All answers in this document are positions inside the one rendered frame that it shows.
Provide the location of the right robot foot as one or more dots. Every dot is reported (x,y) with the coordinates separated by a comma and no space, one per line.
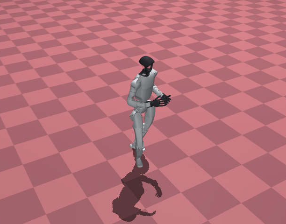
(139,163)

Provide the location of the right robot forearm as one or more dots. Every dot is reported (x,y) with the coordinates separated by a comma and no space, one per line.
(138,104)

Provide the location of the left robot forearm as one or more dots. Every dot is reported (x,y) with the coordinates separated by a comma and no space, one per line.
(156,91)

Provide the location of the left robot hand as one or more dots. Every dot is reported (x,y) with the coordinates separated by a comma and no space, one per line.
(166,98)

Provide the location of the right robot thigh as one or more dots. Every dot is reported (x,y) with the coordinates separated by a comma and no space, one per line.
(138,128)

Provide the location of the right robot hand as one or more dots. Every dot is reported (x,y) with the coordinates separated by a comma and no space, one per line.
(156,102)

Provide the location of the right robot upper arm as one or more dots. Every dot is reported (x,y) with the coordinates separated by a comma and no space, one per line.
(135,85)

